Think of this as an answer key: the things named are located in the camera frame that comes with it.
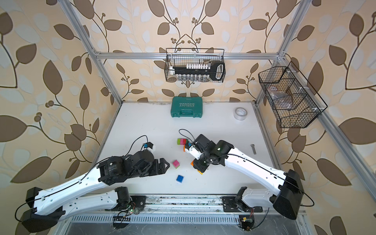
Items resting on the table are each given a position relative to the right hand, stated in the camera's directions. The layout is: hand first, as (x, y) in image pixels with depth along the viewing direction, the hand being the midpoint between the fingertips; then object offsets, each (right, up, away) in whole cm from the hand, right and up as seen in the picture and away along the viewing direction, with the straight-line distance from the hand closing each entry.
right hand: (196, 163), depth 75 cm
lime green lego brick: (-11, +8, +21) cm, 25 cm away
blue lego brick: (-9, -11, +7) cm, 16 cm away
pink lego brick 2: (-12, -3, +10) cm, 16 cm away
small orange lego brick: (-8, +4, +19) cm, 21 cm away
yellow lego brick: (+1, 0, -11) cm, 11 cm away
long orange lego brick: (-2, 0, -1) cm, 3 cm away
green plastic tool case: (-7, +32, +37) cm, 49 cm away
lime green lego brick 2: (-12, -6, +12) cm, 18 cm away
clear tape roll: (+34, +27, +37) cm, 57 cm away
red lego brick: (-8, +8, +21) cm, 24 cm away
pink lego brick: (-10, +8, +21) cm, 24 cm away
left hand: (-16, 0, -6) cm, 17 cm away
